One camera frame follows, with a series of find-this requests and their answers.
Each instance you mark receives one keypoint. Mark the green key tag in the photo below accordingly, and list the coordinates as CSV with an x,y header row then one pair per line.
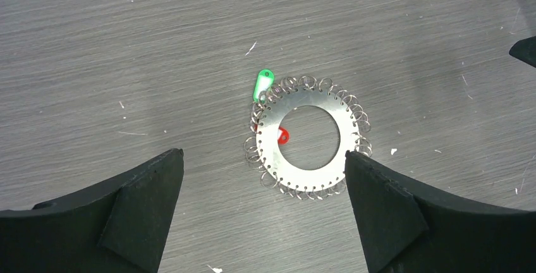
x,y
265,79

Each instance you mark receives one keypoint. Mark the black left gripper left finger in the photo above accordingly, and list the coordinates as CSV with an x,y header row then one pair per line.
x,y
120,224

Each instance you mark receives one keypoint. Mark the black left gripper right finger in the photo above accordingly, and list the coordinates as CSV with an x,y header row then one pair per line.
x,y
406,225

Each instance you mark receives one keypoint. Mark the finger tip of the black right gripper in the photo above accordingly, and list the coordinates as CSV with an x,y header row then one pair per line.
x,y
525,51

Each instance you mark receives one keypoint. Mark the red key tag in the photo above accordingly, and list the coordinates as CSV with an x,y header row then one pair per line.
x,y
269,134

